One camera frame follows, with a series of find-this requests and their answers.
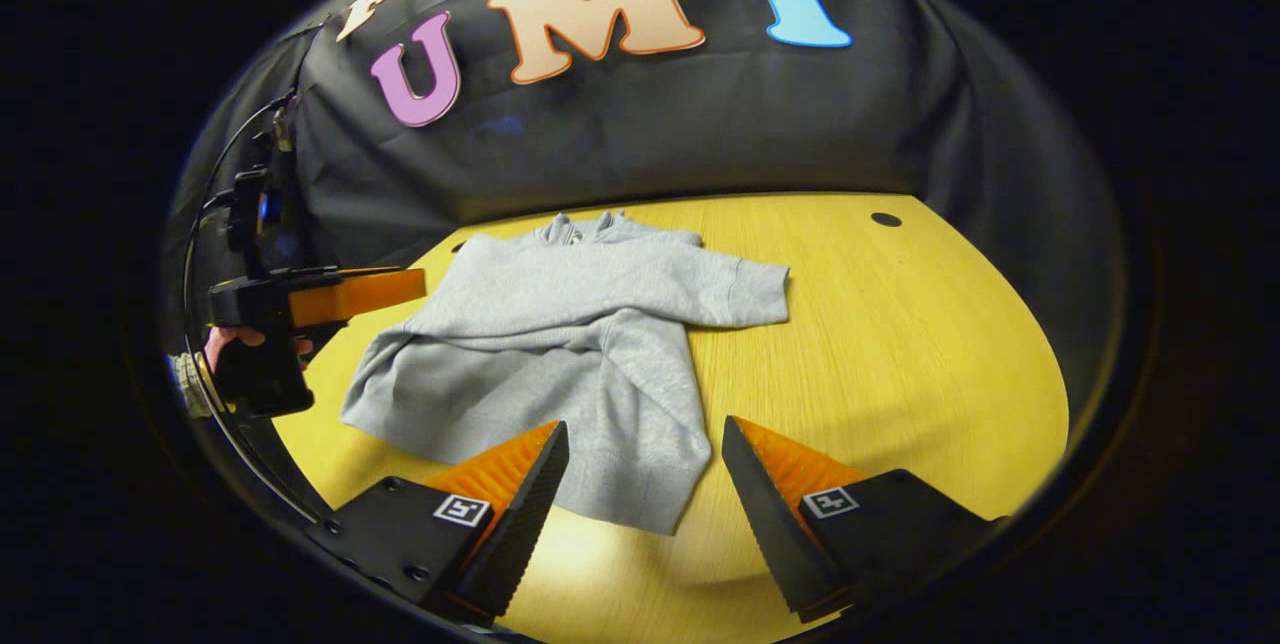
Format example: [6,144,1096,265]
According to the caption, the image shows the black cable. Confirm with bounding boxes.
[182,92,297,330]

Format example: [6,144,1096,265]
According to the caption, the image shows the black backdrop cloth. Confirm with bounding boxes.
[160,0,1126,405]

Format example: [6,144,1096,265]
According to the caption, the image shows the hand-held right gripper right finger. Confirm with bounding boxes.
[722,415,1007,623]

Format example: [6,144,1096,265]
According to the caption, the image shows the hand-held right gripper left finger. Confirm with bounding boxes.
[305,421,571,625]

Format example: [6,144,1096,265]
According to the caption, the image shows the grey sweatshirt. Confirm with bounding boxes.
[340,211,791,537]

